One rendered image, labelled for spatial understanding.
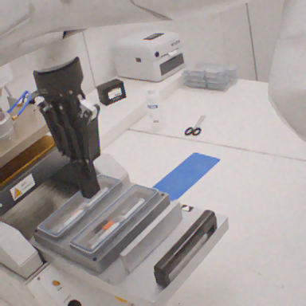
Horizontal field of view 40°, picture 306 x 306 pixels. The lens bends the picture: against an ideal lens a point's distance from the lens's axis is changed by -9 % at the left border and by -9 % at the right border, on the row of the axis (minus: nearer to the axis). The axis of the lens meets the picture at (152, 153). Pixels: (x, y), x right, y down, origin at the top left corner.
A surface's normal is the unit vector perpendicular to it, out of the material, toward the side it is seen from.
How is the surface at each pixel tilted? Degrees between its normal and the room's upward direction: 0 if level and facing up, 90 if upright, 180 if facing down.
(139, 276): 0
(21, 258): 40
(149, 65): 91
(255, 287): 0
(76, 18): 123
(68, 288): 65
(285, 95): 98
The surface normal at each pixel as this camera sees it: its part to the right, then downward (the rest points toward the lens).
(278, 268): -0.18, -0.84
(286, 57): -0.88, -0.18
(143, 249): 0.80, 0.18
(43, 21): -0.51, 0.70
